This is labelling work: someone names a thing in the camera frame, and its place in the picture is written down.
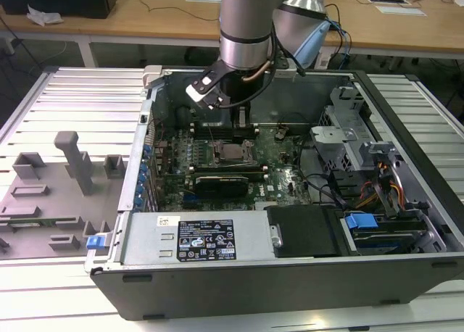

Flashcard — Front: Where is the metal socket cover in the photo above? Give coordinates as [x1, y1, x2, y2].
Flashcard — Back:
[214, 140, 254, 166]

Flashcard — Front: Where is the black RAM slot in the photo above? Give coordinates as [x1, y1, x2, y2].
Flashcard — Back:
[191, 130, 255, 140]
[188, 170, 268, 182]
[190, 164, 265, 173]
[191, 123, 255, 133]

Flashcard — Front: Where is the CPU socket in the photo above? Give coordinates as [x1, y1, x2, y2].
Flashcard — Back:
[212, 138, 255, 167]

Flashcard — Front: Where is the green motherboard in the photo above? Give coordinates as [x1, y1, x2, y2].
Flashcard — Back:
[154, 123, 316, 212]

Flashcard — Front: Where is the black graphics card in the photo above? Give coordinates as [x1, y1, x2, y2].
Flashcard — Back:
[184, 174, 252, 202]

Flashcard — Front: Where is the metal drive cage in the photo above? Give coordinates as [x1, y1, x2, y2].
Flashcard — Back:
[310, 85, 402, 172]

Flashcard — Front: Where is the wooden desk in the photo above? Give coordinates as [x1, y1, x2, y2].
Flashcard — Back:
[0, 0, 464, 72]

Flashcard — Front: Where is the black drive bay box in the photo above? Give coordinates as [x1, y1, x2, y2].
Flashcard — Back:
[266, 204, 345, 259]

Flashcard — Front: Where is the silver power supply box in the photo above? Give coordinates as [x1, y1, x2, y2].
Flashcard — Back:
[121, 210, 276, 266]

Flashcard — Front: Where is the hard disk in blue carrier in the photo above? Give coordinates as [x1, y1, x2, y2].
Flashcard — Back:
[344, 211, 428, 255]

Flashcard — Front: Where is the black open PC case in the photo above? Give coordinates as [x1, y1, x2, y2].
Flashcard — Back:
[83, 65, 464, 320]

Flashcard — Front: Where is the crumpled white paper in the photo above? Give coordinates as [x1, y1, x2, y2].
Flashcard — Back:
[27, 4, 65, 27]

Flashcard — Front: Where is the grey parts rack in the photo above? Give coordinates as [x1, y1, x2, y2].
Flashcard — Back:
[0, 130, 128, 260]

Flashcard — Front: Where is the green RAM stick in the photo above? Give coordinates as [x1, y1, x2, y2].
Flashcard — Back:
[9, 219, 57, 227]

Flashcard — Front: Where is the black camera cable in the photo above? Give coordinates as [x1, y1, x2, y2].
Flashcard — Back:
[216, 38, 278, 110]

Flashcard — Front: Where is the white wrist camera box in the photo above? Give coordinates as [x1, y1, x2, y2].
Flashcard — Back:
[185, 61, 233, 111]

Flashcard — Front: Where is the black wire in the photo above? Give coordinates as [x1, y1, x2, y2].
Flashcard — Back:
[296, 136, 349, 207]

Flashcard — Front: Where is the grey case release handle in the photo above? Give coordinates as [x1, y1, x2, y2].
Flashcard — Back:
[142, 65, 162, 90]

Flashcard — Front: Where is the blue cable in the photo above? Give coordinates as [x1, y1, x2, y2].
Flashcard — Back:
[326, 18, 353, 71]

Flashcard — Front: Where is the orange yellow wire bundle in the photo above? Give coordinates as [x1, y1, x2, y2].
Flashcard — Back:
[357, 161, 406, 210]

